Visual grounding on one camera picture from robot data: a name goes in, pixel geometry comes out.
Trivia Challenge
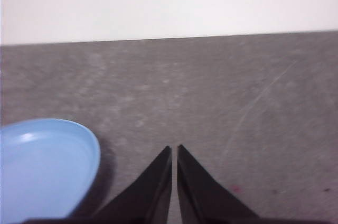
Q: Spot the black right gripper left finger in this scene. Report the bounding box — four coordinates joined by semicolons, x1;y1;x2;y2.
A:
92;145;173;221

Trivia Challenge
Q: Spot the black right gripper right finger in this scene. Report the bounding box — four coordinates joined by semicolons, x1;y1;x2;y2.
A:
176;144;261;221

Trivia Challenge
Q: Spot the blue round plate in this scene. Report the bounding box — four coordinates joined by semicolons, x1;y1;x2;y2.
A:
0;118;101;221

